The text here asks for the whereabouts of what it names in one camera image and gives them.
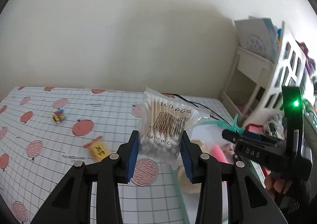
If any green plastic hair clip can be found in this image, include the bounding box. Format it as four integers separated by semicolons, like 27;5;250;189
203;114;244;134

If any pink hair roller clip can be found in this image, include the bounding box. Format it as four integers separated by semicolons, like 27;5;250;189
210;145;228;163

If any cream mesh bath sponge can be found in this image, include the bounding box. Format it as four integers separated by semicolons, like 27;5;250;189
177;140;210;194

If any red yellow snack packet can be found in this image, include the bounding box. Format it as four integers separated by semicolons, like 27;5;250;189
83;135;111;162

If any cotton swabs bag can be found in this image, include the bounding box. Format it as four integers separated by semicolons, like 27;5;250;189
138;88;210;170

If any colourful bead bracelet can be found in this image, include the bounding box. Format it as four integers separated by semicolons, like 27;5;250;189
51;108;66;125

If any pastel scrunchie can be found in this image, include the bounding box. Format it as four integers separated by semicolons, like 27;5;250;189
221;142;235;155

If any right gloved hand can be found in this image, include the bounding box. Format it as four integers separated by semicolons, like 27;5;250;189
264;172;314;216

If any teal rimmed white tray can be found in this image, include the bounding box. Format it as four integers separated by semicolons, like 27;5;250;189
180;131;252;223

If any white side shelf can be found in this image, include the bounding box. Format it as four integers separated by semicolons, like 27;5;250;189
221;47;273;120

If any pomegranate print grid bedsheet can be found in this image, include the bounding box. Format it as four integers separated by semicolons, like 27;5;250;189
0;86;248;224

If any white cutout headboard shelf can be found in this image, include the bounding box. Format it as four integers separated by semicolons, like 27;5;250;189
243;21;310;125

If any white printed book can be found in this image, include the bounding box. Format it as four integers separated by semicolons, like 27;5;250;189
234;16;278;64

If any black cable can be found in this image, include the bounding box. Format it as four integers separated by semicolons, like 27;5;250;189
170;93;230;123

